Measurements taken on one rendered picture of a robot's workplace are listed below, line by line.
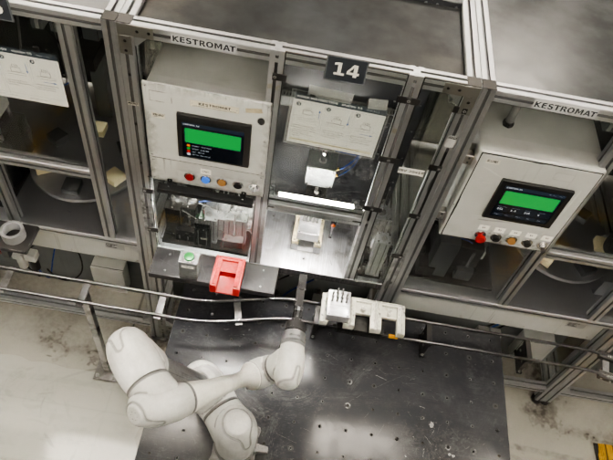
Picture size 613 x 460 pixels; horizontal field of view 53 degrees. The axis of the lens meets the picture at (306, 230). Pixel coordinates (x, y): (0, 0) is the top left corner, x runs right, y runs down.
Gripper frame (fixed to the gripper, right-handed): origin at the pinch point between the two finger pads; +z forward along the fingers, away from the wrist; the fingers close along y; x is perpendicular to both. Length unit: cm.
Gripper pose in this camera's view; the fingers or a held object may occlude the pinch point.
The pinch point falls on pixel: (301, 287)
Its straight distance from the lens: 238.2
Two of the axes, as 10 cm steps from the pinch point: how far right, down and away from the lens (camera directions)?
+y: 1.3, -6.0, -7.9
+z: 1.2, -7.8, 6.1
